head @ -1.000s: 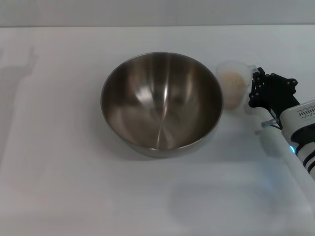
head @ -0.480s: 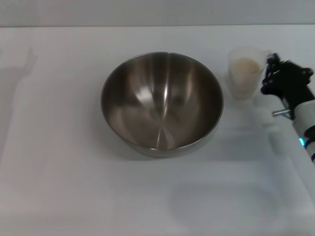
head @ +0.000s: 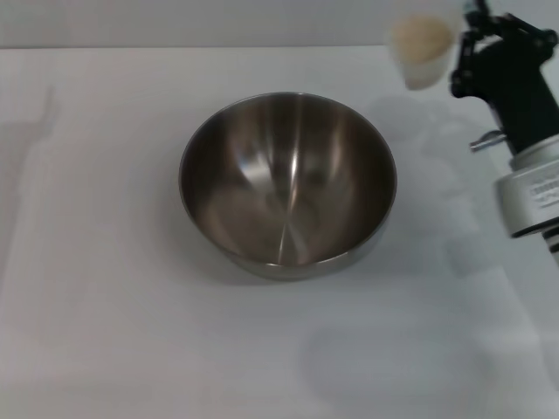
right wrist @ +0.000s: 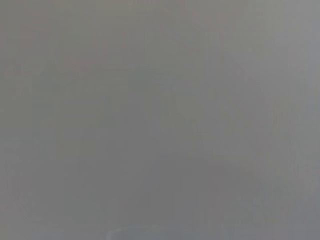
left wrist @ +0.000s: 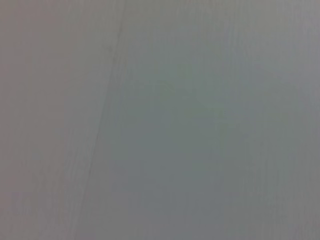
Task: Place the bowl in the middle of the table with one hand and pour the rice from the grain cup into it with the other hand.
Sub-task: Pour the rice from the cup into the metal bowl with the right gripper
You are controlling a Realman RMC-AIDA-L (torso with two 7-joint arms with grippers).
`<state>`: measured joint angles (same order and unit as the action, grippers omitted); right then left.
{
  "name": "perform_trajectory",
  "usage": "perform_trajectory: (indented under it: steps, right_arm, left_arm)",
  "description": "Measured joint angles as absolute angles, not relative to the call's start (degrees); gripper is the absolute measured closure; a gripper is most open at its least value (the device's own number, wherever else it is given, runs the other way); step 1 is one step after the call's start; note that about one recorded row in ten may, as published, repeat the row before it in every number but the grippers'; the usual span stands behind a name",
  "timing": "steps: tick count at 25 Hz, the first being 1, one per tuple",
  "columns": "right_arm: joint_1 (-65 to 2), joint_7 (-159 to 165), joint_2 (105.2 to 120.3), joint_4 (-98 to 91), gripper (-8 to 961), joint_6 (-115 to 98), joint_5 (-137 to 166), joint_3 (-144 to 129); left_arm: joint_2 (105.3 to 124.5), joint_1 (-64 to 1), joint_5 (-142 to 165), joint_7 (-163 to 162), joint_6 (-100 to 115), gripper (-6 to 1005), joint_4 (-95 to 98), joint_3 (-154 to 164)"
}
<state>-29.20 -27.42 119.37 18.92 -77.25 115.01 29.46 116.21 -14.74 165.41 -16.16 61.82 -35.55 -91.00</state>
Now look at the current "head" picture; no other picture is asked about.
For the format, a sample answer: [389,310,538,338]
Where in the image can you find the stainless steel mixing bowl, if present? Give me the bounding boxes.
[177,91,397,281]

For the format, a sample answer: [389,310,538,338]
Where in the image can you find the clear plastic measuring cup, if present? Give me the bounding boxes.
[388,12,460,92]

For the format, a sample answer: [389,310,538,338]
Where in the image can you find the pale rice grains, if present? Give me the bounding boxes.
[394,16,454,63]

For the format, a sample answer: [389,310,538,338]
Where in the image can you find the small silver connector plug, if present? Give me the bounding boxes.
[469,130,507,153]

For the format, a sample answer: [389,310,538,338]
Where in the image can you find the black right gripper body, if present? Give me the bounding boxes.
[460,38,559,155]

